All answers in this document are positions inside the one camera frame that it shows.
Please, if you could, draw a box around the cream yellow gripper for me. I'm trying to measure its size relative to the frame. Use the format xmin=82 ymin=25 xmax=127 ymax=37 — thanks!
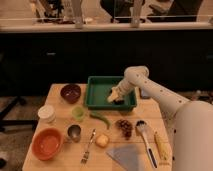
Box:
xmin=107 ymin=87 xmax=122 ymax=103

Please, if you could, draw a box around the tan rectangular eraser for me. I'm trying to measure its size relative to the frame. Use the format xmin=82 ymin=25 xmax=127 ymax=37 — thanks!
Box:
xmin=113 ymin=98 xmax=124 ymax=105

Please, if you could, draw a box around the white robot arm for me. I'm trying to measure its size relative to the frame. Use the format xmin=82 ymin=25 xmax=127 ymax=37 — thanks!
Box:
xmin=107 ymin=66 xmax=213 ymax=171

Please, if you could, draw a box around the green plastic tray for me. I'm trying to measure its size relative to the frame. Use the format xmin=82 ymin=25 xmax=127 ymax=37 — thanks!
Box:
xmin=84 ymin=76 xmax=137 ymax=111

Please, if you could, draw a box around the blue sponge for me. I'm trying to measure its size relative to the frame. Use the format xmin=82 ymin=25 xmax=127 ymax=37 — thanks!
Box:
xmin=140 ymin=88 xmax=151 ymax=99

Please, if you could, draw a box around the green chili pepper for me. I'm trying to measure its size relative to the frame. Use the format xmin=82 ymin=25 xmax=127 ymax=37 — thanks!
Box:
xmin=90 ymin=112 xmax=111 ymax=129

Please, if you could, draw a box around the pine cone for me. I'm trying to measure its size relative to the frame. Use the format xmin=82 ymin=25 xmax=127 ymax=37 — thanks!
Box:
xmin=116 ymin=119 xmax=133 ymax=140

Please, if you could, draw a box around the small green cup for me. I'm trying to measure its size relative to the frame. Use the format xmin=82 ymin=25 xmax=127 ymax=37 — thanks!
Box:
xmin=71 ymin=106 xmax=85 ymax=122

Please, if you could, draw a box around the dark red bowl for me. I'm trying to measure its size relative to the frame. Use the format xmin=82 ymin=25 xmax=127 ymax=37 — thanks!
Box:
xmin=60 ymin=84 xmax=81 ymax=104

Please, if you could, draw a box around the small metal cup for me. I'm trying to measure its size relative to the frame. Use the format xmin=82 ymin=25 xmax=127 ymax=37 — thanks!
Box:
xmin=67 ymin=125 xmax=81 ymax=142

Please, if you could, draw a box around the grey blue cloth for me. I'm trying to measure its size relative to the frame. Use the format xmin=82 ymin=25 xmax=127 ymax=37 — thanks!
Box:
xmin=106 ymin=145 xmax=145 ymax=171

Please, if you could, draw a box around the yellow corn cob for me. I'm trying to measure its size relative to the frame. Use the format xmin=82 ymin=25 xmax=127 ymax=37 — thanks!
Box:
xmin=154 ymin=132 xmax=169 ymax=160

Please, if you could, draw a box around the orange bowl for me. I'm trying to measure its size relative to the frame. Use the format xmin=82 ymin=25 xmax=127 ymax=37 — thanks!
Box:
xmin=32 ymin=128 xmax=64 ymax=161

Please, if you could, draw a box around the black office chair base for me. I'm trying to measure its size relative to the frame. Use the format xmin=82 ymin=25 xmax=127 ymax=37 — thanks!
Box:
xmin=0 ymin=96 xmax=38 ymax=132

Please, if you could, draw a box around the dish brush white handle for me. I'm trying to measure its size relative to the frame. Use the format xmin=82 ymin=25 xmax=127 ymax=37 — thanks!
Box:
xmin=136 ymin=120 xmax=158 ymax=169

